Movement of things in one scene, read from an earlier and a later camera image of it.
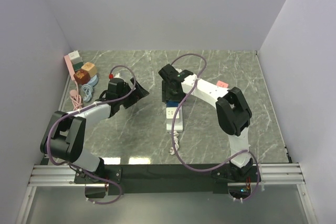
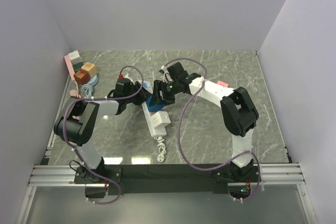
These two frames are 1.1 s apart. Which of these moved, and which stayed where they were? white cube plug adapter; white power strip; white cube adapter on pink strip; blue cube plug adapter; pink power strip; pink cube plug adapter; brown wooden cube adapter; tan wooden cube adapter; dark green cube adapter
Moved: white cube plug adapter; blue cube plug adapter; white power strip
Stayed: brown wooden cube adapter; pink power strip; dark green cube adapter; white cube adapter on pink strip; tan wooden cube adapter; pink cube plug adapter
